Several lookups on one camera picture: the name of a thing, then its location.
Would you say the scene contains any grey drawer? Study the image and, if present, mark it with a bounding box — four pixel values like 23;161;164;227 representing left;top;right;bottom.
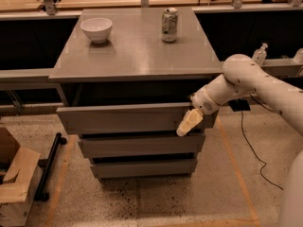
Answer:
56;102;220;135
91;159;197;179
79;133;205;158

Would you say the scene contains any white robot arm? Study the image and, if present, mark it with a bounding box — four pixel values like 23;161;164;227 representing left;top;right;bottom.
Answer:
177;54;303;227

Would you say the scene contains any black metal pole stand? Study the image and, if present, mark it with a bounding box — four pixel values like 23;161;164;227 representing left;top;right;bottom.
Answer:
34;132;67;201

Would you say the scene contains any black bracket foot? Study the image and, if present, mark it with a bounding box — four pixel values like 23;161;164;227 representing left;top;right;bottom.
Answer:
228;99;250;112

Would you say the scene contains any silver soda can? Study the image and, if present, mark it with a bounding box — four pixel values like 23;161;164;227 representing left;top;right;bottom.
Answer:
161;8;178;43

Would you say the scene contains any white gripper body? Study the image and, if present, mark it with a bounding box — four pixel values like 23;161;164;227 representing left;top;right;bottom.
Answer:
191;91;220;114

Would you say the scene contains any grey metal rail frame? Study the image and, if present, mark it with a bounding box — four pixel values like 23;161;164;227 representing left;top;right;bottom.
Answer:
0;2;303;92

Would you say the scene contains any grey top drawer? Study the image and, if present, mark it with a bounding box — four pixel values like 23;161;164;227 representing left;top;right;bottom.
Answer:
56;102;220;135

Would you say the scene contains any brown cardboard box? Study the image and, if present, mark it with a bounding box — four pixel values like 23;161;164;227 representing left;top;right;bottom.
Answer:
0;128;42;227

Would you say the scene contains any black floor cable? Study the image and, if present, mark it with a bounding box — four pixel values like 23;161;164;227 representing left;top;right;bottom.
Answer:
240;93;284;191

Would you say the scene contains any grey middle drawer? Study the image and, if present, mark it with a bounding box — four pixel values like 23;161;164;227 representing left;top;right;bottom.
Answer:
79;133;205;158

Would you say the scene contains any clear plastic bottle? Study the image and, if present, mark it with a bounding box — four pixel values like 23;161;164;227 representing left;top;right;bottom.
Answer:
252;43;268;65

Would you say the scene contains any grey bottom drawer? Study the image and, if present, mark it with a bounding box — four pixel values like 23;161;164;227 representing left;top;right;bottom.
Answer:
91;159;197;179

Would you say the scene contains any white ceramic bowl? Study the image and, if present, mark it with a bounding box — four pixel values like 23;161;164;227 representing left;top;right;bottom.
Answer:
80;18;113;44

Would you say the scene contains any grey drawer cabinet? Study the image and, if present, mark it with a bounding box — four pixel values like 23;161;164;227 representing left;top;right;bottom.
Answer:
49;8;220;179

